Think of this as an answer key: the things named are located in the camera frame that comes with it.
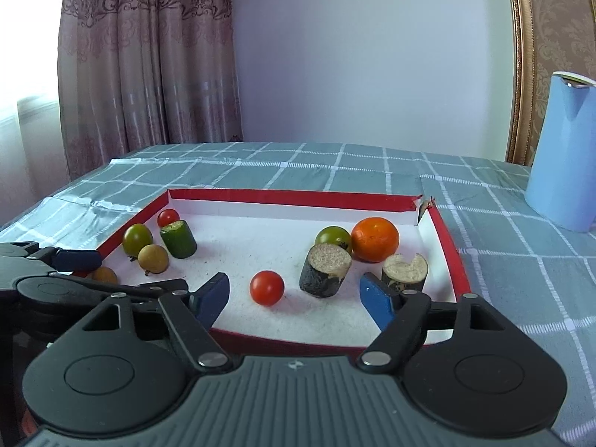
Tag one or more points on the green cucumber piece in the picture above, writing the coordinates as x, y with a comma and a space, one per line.
178, 238

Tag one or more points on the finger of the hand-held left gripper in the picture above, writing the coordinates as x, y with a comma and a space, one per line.
77, 260
163, 285

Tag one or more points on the orange mandarin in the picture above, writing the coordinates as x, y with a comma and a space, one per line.
375, 239

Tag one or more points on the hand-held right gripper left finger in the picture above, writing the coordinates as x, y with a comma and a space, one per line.
212, 299

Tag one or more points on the green tomato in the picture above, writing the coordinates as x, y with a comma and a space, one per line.
334, 238
137, 238

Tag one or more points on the pink patterned curtain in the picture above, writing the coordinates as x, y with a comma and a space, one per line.
149, 56

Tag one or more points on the light blue kettle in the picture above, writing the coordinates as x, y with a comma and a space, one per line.
558, 158

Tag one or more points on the brown longan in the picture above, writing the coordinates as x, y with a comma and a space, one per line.
152, 258
104, 275

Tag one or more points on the red cherry tomato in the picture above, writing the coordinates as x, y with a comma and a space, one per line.
266, 287
167, 218

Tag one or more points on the red-rimmed white tray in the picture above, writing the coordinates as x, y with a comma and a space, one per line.
279, 242

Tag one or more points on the gold-framed headboard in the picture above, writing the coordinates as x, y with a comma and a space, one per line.
545, 23

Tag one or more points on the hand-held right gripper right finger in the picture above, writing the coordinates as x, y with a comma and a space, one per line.
376, 300

